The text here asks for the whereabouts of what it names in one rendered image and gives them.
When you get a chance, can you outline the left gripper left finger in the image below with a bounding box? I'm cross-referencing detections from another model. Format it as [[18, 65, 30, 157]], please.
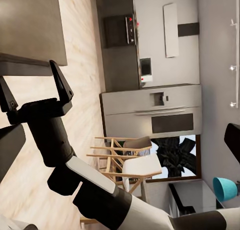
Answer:
[[0, 123, 26, 183]]

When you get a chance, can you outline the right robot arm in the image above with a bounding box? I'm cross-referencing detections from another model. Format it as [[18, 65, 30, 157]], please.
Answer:
[[0, 60, 240, 230]]

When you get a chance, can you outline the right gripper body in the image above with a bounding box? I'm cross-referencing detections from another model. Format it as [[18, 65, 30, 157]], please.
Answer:
[[7, 102, 73, 151]]

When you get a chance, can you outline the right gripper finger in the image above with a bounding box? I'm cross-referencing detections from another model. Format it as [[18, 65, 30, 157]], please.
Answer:
[[0, 75, 19, 116], [49, 60, 74, 104]]

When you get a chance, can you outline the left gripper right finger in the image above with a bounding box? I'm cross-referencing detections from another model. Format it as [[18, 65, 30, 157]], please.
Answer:
[[224, 123, 240, 163]]

